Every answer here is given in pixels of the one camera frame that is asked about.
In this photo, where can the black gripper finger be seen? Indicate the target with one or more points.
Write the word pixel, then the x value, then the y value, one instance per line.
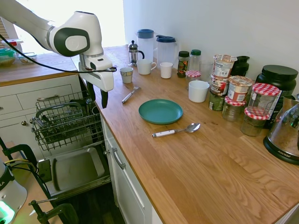
pixel 91 92
pixel 104 99

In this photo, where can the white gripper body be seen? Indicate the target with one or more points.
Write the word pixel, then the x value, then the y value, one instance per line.
pixel 102 79

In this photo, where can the metal table knife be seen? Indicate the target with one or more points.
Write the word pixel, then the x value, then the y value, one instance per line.
pixel 130 95

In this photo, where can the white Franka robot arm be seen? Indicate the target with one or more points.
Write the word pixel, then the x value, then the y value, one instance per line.
pixel 77 30

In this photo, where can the open dishwasher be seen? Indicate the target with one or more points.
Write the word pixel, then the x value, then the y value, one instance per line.
pixel 77 168

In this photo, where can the small patterned cup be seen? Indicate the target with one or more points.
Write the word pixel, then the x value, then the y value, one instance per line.
pixel 126 75

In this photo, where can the glass French press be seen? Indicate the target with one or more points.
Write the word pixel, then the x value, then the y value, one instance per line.
pixel 133 53

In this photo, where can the large white mug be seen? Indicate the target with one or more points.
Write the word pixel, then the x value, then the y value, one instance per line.
pixel 144 67

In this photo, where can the clear pitcher flat blue lid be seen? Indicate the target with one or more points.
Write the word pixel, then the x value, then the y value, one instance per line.
pixel 144 44

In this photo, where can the teal plate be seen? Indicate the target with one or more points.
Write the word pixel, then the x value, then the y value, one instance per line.
pixel 160 111

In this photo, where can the ribbed white cup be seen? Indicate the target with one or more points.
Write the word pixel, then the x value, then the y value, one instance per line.
pixel 166 70

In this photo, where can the round metal cabinet knob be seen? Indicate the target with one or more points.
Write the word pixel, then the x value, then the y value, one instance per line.
pixel 31 121
pixel 23 123

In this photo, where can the clear pitcher spouted blue lid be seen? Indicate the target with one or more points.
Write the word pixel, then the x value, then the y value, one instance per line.
pixel 166 52

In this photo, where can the small glass food container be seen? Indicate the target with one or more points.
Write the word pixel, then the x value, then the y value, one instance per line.
pixel 27 58

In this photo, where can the white corner cabinet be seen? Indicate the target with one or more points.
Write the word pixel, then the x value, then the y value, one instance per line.
pixel 14 105

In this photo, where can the dark spice jar black lid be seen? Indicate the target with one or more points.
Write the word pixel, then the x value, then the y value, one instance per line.
pixel 183 64

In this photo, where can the dark green clamp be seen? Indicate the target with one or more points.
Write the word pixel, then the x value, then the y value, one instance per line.
pixel 63 208
pixel 21 147

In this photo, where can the small jar gingham lid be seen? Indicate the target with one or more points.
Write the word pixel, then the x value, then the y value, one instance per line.
pixel 193 75

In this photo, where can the container with green lid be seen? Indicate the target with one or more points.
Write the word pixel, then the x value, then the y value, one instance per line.
pixel 7 56

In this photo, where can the container with red clip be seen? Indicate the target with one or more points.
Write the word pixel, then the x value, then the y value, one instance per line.
pixel 11 44

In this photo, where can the plain white cup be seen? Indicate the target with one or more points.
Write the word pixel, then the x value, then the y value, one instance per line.
pixel 198 92

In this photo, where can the clear spice jar green lid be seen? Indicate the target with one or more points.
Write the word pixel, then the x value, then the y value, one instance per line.
pixel 195 59

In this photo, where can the white cabinet with drawer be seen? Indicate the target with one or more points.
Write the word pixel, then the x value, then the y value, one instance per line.
pixel 126 193

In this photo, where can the clear drinking glass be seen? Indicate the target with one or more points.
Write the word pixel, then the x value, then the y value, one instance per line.
pixel 206 70

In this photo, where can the brown red yogurt tub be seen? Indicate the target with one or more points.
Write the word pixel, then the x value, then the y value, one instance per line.
pixel 219 85

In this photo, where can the red white yogurt tub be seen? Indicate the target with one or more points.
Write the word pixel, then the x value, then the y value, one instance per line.
pixel 239 88

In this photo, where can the black bottle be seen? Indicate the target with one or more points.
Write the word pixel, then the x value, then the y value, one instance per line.
pixel 241 66

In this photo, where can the tall glass jar gingham lid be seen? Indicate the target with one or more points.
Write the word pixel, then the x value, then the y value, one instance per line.
pixel 264 99

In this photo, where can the large black powder tub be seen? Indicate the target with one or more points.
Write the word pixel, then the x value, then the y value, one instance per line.
pixel 279 77

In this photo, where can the steel electric kettle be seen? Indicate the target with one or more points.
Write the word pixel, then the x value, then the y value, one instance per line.
pixel 283 133

